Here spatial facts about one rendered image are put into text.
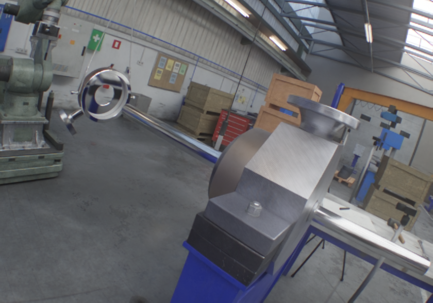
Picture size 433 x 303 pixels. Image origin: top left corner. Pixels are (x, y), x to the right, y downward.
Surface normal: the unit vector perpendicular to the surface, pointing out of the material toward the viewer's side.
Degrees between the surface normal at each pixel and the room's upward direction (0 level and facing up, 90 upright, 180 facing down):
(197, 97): 90
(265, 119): 90
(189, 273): 90
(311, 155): 45
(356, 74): 90
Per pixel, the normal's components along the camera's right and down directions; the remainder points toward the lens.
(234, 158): -0.36, -0.44
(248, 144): -0.14, -0.70
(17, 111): 0.62, 0.00
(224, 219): -0.57, -0.02
